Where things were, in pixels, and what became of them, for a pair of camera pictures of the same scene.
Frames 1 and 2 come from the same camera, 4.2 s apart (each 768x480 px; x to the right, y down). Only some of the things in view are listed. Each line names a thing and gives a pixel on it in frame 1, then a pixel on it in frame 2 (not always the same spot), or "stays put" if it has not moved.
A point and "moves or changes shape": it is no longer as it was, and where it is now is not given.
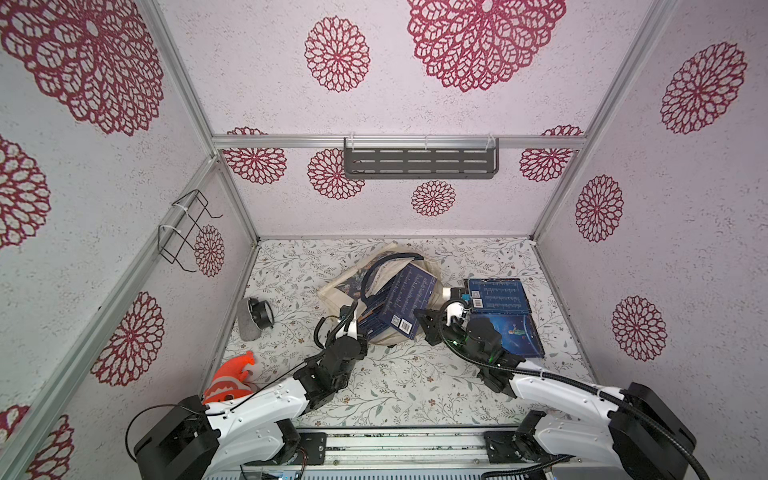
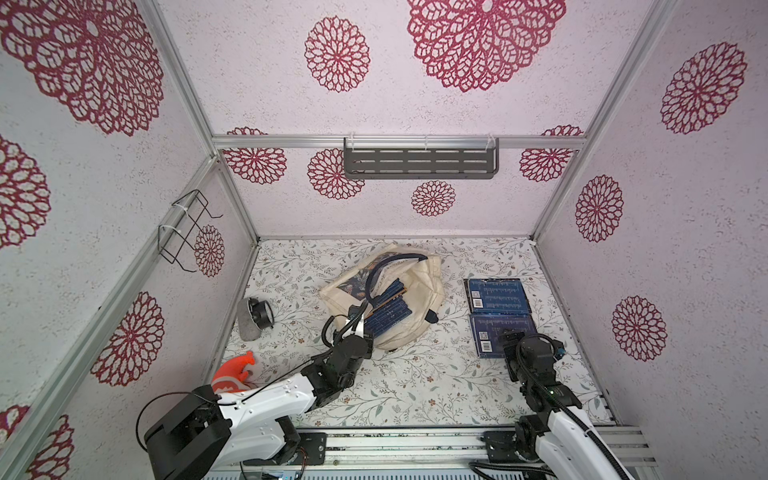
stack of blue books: x=383 y=311 stays put
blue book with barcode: x=497 y=296 stays put
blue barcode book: x=411 y=292 to x=488 y=328
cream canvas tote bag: x=386 y=290 moves or changes shape
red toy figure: x=229 y=379 stays put
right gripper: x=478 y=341 to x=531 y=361
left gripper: x=362 y=340 stays put
